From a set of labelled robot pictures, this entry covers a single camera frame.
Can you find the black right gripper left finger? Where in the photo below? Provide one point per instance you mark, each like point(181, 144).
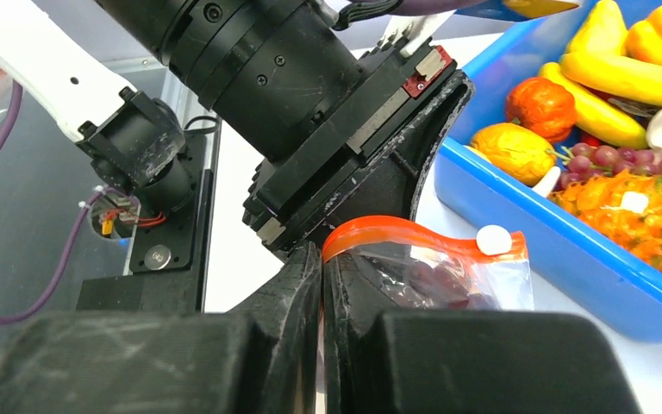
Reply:
point(259, 357)

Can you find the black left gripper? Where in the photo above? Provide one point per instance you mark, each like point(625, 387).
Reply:
point(368, 151)

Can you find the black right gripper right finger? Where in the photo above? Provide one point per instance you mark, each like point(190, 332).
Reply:
point(384, 358)

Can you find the dark purple toy grapes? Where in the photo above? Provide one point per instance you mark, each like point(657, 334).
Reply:
point(416, 284)

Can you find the orange toy pineapple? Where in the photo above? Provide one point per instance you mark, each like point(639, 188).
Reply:
point(626, 208)

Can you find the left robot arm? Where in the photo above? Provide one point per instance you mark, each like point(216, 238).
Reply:
point(261, 66)

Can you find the yellow toy mango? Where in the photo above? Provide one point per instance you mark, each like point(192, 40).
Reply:
point(517, 151)

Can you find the orange toy tangerine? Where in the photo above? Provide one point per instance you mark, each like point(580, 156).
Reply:
point(543, 107)

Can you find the blue plastic bin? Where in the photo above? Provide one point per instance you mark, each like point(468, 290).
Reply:
point(610, 283)

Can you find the small red grape bunch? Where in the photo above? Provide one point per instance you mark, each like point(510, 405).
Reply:
point(583, 162)

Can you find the yellow toy banana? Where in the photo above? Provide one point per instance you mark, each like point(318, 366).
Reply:
point(616, 75)
point(597, 117)

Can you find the yellow toy lemon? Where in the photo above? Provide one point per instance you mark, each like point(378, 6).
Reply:
point(603, 31)

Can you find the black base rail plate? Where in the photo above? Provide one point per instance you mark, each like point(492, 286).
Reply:
point(167, 261)

